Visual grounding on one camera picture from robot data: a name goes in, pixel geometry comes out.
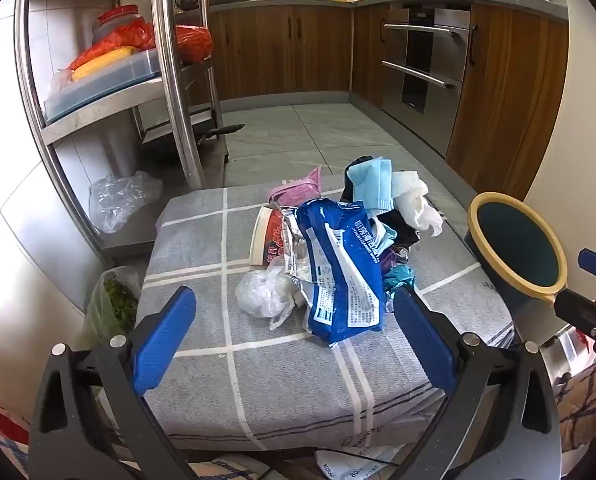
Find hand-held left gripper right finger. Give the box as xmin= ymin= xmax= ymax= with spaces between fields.
xmin=392 ymin=285 xmax=563 ymax=480

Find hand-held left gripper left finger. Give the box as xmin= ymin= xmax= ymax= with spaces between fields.
xmin=26 ymin=285 xmax=199 ymax=480

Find teal bin with yellow rim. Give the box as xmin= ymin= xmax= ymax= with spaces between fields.
xmin=465 ymin=192 xmax=569 ymax=321

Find small silver torn wrapper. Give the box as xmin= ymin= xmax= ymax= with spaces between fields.
xmin=378 ymin=250 xmax=403 ymax=273

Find blue wipes packet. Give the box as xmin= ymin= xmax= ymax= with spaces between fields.
xmin=295 ymin=199 xmax=386 ymax=348

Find white plastic bag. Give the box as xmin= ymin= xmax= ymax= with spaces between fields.
xmin=235 ymin=257 xmax=303 ymax=331

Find black cloth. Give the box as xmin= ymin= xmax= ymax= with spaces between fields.
xmin=340 ymin=157 xmax=421 ymax=256

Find white tissue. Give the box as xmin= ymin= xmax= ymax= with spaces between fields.
xmin=390 ymin=170 xmax=445 ymax=237

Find red and white noodle cup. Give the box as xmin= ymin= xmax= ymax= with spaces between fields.
xmin=250 ymin=205 xmax=283 ymax=267

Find silver foil wrapper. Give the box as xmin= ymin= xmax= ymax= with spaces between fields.
xmin=273 ymin=207 xmax=319 ymax=321

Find blue face mask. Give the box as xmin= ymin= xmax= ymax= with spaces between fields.
xmin=346 ymin=158 xmax=395 ymax=211

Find pink wrapper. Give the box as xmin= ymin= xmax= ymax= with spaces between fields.
xmin=269 ymin=165 xmax=323 ymax=208

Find bag of green vegetables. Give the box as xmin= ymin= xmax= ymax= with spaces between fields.
xmin=80 ymin=266 xmax=143 ymax=346

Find grey checked cloth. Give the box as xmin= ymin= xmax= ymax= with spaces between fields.
xmin=136 ymin=180 xmax=516 ymax=453

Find white printed packet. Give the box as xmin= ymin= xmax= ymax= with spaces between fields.
xmin=315 ymin=442 xmax=409 ymax=480

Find clear plastic bag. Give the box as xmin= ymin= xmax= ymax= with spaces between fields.
xmin=88 ymin=171 xmax=163 ymax=235

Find clear storage box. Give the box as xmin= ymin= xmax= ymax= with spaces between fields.
xmin=42 ymin=50 xmax=163 ymax=123

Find stainless steel oven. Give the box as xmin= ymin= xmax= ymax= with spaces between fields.
xmin=380 ymin=2 xmax=471 ymax=158

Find steel shelf rack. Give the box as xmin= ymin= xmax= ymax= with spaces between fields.
xmin=12 ymin=0 xmax=231 ymax=261

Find yellow packet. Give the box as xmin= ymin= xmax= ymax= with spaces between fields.
xmin=72 ymin=46 xmax=137 ymax=81

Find red plastic bag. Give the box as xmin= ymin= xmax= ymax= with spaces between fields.
xmin=70 ymin=22 xmax=213 ymax=68

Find wooden kitchen cabinets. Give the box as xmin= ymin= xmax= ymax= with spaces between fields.
xmin=208 ymin=2 xmax=569 ymax=201

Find red lid container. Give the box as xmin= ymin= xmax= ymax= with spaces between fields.
xmin=95 ymin=5 xmax=143 ymax=43

